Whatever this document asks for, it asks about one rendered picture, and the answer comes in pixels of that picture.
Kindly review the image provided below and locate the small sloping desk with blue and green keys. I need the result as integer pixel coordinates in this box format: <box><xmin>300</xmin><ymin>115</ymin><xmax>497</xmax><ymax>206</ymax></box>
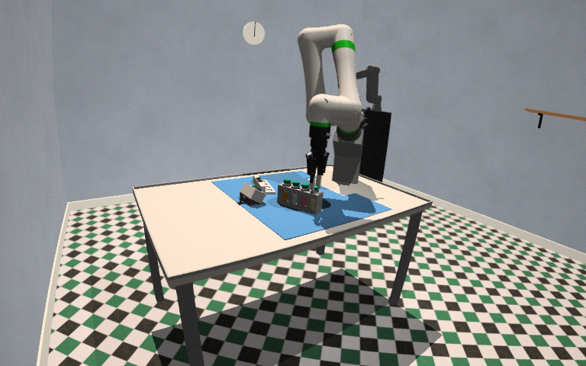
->
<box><xmin>237</xmin><ymin>182</ymin><xmax>266</xmax><ymax>206</ymax></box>

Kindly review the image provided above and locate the blue flat mat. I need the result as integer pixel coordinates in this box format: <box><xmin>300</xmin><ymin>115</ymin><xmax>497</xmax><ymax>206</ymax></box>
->
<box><xmin>212</xmin><ymin>171</ymin><xmax>392</xmax><ymax>240</ymax></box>

